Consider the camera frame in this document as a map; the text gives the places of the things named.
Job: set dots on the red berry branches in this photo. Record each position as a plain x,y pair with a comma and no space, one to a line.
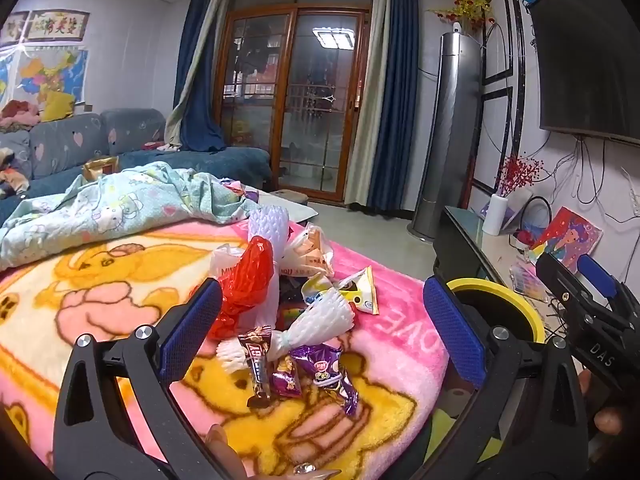
520,175

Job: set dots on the red snack packet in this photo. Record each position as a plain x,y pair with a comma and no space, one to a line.
232,188

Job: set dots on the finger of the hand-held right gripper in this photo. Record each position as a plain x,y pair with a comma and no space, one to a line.
595,268
557,275

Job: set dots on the dark television cabinet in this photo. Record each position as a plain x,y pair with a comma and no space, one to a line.
465,240

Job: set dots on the person's right hand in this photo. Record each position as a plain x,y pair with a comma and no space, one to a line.
612,417

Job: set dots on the purple candy wrapper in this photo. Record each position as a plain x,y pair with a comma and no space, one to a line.
322,365

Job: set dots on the yellow white snack packet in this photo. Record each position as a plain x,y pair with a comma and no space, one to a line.
360,292
317,287

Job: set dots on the round ottoman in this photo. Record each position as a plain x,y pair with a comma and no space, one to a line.
290,195

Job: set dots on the brown candy bar wrapper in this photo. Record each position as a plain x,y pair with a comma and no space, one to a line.
255,360

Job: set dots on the pink cartoon blanket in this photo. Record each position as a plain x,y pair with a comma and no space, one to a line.
100,290

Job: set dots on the red plastic bag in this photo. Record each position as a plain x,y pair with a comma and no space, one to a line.
245,280

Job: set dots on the white plastic bag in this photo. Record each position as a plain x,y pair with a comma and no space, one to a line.
312,252

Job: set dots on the white security camera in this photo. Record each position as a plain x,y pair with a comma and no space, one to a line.
456,27

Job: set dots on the pink clothes pile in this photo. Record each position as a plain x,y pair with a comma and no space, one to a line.
17,115

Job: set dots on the white coffee table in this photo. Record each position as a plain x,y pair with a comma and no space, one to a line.
295,210

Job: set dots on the colourful clothes pile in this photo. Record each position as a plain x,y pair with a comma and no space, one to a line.
9,167

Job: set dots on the beige curtain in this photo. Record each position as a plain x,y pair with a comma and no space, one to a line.
185,105
367,135

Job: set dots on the country map poster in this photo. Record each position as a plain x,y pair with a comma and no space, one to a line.
55,72

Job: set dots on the black television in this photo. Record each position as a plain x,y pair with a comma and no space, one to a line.
585,55

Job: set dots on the banded white foam fruit net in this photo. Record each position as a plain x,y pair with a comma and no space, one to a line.
320,317

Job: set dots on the colourful bead box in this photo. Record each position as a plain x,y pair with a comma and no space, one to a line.
529,280

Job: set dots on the maroon candy packet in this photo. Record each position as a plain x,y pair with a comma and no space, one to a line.
286,377

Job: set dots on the white board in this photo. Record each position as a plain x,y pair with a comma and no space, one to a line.
520,207

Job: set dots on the colourful portrait painting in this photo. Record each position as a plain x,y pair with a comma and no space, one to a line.
567,237

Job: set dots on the tall white foam fruit net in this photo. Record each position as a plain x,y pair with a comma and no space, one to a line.
267,227

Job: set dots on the silver tower air conditioner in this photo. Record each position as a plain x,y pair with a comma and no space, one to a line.
450,125

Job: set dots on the yellow cushion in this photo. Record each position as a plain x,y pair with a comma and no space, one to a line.
57,106

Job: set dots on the dark green snack packet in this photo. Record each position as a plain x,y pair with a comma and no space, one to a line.
292,302

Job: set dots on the purple bag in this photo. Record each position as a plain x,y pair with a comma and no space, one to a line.
251,195

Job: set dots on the gold box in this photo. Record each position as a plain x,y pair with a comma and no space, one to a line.
100,166

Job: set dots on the white vase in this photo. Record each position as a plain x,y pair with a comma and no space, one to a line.
494,215

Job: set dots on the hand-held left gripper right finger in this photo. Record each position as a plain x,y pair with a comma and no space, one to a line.
455,330

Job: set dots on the yellow green cloth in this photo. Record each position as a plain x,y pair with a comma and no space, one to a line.
450,435

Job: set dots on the black bin with yellow rim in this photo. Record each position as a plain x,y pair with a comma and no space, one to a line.
500,287

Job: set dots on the light blue cartoon quilt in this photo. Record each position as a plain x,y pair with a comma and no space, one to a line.
125,205

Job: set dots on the small white foam fruit net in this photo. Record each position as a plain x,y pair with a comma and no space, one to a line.
234,355

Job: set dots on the yellow red artificial flowers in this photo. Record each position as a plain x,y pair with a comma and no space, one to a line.
467,7

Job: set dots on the world map poster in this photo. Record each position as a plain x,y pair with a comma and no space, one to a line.
4,80

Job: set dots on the wooden sliding glass door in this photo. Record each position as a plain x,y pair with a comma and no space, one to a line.
300,110

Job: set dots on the white power strip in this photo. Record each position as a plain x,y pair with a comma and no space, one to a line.
635,205

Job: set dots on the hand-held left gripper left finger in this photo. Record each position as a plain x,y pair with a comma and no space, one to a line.
192,330

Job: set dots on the person's left hand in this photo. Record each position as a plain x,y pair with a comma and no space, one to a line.
225,447

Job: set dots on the blue grey sofa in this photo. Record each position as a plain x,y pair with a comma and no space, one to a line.
65,140

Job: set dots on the blue curtain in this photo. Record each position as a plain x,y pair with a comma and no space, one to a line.
395,85
197,85

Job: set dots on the framed embroidery picture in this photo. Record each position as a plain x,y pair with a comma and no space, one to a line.
57,25
15,30

